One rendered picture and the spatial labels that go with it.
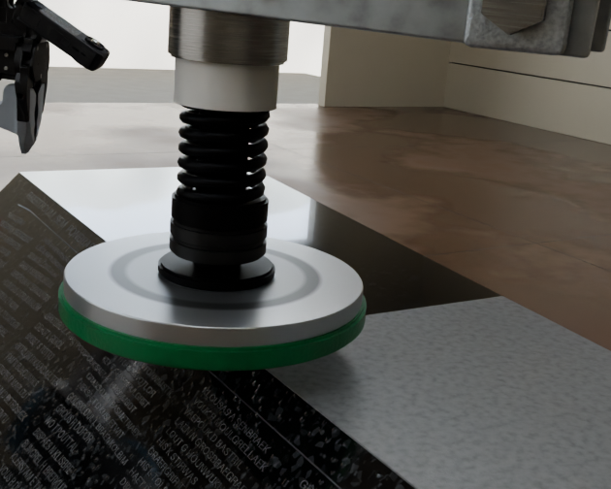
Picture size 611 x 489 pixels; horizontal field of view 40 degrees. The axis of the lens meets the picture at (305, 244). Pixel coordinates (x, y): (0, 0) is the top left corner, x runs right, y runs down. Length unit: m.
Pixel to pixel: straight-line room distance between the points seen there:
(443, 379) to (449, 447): 0.10
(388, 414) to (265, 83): 0.23
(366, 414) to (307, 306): 0.08
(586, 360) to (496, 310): 0.11
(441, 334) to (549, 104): 8.03
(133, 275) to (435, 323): 0.26
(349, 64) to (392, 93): 0.66
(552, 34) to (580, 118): 8.01
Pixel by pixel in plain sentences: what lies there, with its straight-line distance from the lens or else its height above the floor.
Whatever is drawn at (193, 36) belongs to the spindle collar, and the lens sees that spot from 0.55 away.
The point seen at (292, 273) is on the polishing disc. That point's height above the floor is 0.88.
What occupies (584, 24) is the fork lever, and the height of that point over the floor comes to 1.07.
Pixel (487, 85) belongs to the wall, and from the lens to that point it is 9.30.
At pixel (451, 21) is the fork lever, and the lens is 0.47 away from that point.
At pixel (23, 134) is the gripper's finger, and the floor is 0.88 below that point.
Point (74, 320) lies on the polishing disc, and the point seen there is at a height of 0.86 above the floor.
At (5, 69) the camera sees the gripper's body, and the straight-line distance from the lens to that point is 1.13.
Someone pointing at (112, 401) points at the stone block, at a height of 0.75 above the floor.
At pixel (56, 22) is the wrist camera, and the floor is 1.02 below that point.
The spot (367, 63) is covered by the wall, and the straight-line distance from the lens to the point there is 9.08.
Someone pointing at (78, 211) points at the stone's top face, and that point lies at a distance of 0.99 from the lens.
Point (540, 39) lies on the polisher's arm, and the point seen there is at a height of 1.07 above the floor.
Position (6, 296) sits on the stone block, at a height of 0.74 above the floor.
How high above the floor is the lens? 1.08
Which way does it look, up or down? 16 degrees down
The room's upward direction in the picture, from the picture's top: 5 degrees clockwise
